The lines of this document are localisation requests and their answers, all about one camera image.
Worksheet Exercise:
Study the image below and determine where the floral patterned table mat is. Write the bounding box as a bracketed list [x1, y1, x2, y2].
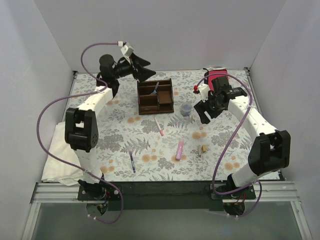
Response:
[57, 70, 280, 182]

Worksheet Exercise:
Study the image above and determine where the red cloth black trim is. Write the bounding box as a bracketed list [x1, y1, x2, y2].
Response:
[203, 68, 229, 91]

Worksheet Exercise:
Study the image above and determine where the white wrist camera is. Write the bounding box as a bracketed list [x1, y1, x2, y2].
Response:
[193, 83, 211, 102]
[120, 42, 134, 58]

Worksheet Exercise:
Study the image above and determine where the brown wooden desk organizer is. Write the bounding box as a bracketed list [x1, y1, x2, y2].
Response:
[137, 78, 174, 115]

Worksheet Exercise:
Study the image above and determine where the clear jar of paperclips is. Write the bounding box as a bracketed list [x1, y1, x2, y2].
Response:
[180, 102, 193, 117]

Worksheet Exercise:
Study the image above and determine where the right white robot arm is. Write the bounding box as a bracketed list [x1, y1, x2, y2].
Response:
[193, 73, 291, 199]

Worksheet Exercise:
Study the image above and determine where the small tan eraser block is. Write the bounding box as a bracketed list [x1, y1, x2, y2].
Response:
[202, 145, 207, 153]

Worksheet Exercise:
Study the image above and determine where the blue capped white pen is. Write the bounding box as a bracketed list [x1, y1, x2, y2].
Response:
[150, 82, 159, 95]

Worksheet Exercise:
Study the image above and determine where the metal staple strip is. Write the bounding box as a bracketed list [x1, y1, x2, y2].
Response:
[197, 145, 203, 156]

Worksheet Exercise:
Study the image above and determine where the aluminium frame rail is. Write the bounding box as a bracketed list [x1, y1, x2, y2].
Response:
[30, 181, 301, 204]

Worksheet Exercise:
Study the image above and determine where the pink capped white pen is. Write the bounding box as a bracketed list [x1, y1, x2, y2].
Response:
[154, 117, 164, 137]

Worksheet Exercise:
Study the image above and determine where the purple pen clear cap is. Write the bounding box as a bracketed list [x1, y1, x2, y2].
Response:
[128, 148, 136, 173]

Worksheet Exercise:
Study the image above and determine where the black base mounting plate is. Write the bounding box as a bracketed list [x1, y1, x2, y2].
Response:
[77, 181, 256, 211]

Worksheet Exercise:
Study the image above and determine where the white folded cloth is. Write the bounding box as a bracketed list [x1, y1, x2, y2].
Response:
[40, 121, 86, 186]

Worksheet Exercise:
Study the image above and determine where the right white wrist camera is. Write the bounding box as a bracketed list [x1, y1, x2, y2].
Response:
[193, 83, 211, 102]

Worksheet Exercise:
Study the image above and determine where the pink highlighter marker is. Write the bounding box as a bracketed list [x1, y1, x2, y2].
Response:
[175, 139, 185, 161]

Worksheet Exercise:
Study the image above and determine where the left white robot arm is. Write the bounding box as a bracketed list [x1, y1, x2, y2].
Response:
[64, 53, 156, 200]

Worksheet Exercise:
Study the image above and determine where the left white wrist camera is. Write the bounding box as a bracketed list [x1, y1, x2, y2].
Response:
[120, 42, 134, 58]

